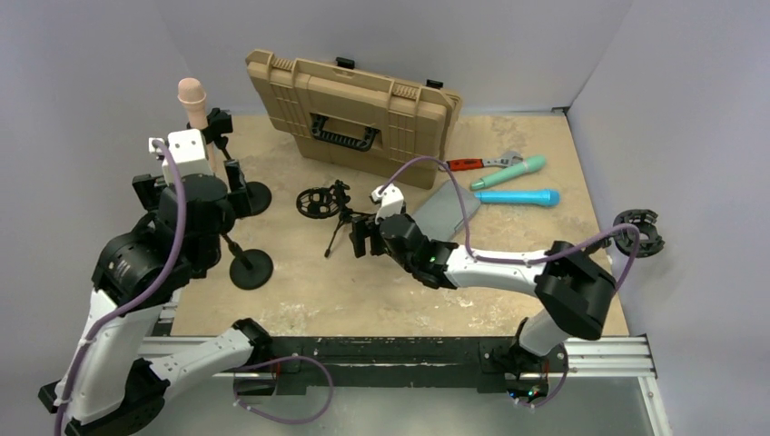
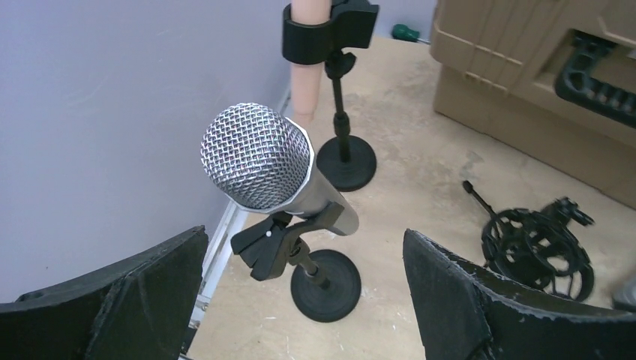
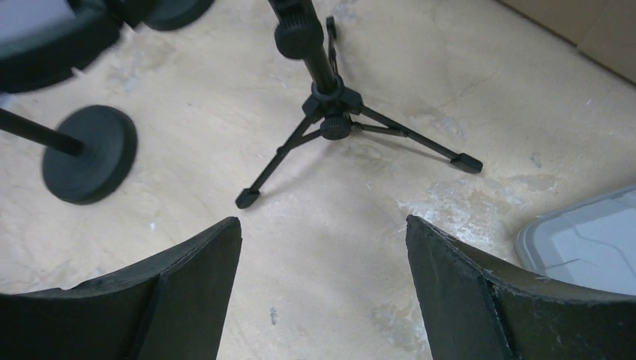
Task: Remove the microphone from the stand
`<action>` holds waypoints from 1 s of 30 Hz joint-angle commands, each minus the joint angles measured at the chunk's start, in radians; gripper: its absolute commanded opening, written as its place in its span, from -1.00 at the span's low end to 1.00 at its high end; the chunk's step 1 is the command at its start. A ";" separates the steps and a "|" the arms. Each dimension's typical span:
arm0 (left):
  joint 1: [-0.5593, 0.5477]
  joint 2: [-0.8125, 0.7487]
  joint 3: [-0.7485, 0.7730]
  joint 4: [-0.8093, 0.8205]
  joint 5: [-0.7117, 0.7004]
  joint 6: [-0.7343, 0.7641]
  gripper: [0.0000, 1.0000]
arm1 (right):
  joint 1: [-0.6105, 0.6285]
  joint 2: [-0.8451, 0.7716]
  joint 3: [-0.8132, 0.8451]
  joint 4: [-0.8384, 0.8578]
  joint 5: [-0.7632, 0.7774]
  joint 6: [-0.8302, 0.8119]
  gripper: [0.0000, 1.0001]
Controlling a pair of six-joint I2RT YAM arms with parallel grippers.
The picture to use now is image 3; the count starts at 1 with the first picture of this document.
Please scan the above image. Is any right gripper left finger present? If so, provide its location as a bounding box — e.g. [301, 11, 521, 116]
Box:
[1, 217, 242, 359]

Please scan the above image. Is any grey flat plastic case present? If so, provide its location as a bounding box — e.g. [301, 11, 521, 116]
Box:
[514, 185, 635, 296]

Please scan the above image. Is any black tripod shock-mount stand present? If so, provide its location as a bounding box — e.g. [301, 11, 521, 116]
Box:
[235, 1, 483, 209]

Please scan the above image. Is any tan hard plastic case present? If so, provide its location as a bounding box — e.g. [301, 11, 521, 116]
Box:
[503, 0, 635, 83]

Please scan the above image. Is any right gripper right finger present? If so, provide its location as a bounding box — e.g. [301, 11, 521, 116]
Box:
[406, 215, 635, 359]

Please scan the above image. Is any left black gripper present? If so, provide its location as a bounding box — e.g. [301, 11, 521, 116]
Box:
[1, 1, 158, 94]

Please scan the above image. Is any black round-base stand with clip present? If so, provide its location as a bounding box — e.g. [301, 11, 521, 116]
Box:
[143, 0, 215, 32]

